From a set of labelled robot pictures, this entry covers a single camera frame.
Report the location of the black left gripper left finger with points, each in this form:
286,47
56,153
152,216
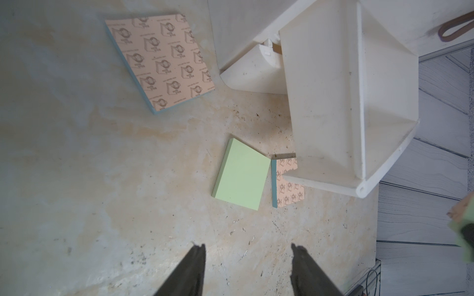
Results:
187,279

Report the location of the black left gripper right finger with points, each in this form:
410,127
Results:
307,278

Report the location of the white drawer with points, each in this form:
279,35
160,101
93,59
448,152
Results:
353,96

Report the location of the white drawer cabinet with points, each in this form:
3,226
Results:
244,32

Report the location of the patterned sticky pad middle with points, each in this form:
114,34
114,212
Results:
284,193

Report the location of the patterned sticky pad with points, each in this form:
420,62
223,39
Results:
284,193
163,58

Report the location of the patterned sticky pad far left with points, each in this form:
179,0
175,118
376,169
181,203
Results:
163,58

